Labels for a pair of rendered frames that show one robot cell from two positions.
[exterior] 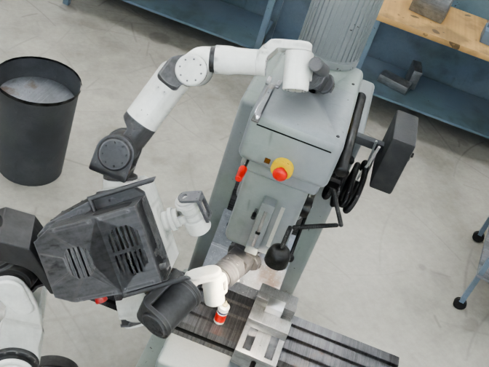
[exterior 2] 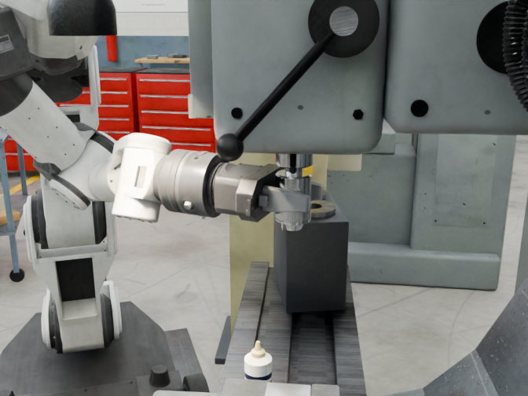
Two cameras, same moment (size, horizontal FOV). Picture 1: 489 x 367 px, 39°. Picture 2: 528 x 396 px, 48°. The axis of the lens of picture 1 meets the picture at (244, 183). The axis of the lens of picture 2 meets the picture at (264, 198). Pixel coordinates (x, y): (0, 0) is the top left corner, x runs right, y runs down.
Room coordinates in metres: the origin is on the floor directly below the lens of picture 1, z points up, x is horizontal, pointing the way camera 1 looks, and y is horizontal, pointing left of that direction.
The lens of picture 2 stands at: (1.73, -0.84, 1.46)
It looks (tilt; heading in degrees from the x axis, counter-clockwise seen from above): 17 degrees down; 91
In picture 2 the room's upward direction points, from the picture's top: straight up
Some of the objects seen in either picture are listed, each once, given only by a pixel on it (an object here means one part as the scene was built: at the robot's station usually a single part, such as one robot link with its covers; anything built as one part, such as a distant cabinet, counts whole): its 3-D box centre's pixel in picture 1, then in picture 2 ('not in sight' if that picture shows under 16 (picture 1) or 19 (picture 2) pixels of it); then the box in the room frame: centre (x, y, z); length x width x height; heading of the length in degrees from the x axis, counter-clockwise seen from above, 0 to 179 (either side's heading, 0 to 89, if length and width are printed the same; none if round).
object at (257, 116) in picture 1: (265, 99); not in sight; (1.61, 0.02, 1.89); 0.24 x 0.04 x 0.01; 177
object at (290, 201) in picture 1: (271, 199); (300, 7); (1.75, -0.10, 1.47); 0.21 x 0.19 x 0.32; 87
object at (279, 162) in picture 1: (281, 168); not in sight; (1.52, -0.08, 1.76); 0.06 x 0.02 x 0.06; 87
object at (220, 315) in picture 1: (222, 311); (258, 374); (1.70, -0.08, 0.96); 0.04 x 0.04 x 0.11
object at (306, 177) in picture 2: not in sight; (294, 176); (1.75, -0.10, 1.26); 0.05 x 0.05 x 0.01
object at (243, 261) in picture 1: (236, 263); (229, 188); (1.66, -0.06, 1.24); 0.13 x 0.12 x 0.10; 68
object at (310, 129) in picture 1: (305, 110); not in sight; (1.76, -0.10, 1.81); 0.47 x 0.26 x 0.16; 177
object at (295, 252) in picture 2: not in sight; (307, 244); (1.79, 0.34, 1.00); 0.22 x 0.12 x 0.20; 97
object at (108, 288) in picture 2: not in sight; (82, 314); (1.20, 0.63, 0.68); 0.21 x 0.20 x 0.13; 108
